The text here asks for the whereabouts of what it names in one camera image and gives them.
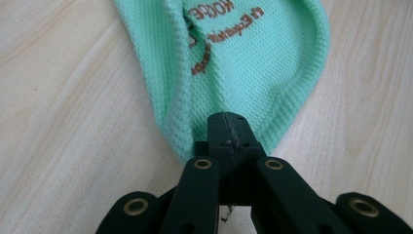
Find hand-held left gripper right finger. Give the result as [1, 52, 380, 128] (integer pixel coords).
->
[226, 111, 267, 207]

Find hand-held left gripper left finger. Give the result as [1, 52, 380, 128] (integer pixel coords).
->
[194, 111, 236, 207]

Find mint green sock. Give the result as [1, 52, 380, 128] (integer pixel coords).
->
[111, 0, 331, 165]

